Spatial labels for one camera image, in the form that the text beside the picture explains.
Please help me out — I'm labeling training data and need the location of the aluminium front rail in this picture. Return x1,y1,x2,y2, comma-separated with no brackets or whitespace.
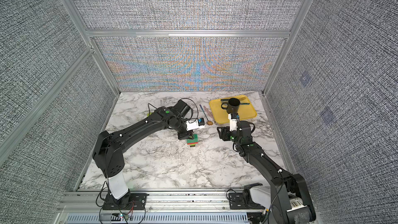
57,190,318,214

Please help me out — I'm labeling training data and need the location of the yellow plastic tray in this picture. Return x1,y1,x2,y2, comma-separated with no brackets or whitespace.
209,95,257,124

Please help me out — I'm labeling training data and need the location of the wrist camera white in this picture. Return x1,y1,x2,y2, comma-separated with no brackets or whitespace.
186,118,206,131
228,113,239,132

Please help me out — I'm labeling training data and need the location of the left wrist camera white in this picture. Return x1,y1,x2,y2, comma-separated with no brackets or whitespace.
186,118,206,131

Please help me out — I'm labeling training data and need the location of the iridescent metal spoon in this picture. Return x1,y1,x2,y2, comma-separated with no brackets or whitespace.
200,104,214,125

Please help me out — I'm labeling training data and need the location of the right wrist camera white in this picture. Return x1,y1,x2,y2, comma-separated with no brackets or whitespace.
228,113,239,132

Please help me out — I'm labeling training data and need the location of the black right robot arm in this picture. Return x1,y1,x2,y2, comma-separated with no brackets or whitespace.
217,121,316,224

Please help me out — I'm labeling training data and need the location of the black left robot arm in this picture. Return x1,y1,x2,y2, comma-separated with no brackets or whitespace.
92,100,193,200

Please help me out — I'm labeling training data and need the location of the white slotted cable duct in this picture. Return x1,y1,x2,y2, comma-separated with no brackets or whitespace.
65,212,249,224

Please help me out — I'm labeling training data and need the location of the green handled utensil on tray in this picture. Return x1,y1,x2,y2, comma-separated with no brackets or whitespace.
221,98,250,106

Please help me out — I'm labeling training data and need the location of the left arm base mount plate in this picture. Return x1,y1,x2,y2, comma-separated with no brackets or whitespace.
102,193,148,211

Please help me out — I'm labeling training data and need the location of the black mug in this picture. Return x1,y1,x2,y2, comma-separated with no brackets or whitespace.
221,104,240,114

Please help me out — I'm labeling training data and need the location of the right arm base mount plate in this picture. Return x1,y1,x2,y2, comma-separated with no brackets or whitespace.
226,191,265,210

